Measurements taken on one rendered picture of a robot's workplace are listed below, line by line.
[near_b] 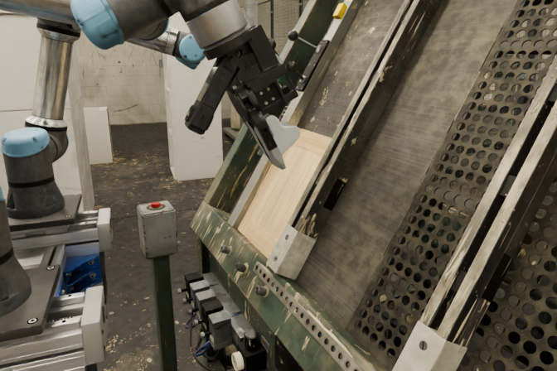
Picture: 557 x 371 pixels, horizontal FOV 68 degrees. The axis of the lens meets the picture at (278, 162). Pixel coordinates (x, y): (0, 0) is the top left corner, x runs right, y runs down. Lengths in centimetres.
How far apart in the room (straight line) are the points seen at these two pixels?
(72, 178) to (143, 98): 592
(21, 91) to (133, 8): 287
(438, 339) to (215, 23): 61
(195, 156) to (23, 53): 232
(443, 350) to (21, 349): 74
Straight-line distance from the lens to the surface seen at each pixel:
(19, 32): 341
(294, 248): 112
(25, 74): 341
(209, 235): 155
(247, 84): 58
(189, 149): 498
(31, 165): 132
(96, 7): 59
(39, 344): 93
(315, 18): 177
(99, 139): 612
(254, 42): 60
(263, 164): 144
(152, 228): 157
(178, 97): 487
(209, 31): 57
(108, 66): 923
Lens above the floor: 149
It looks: 15 degrees down
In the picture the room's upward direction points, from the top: straight up
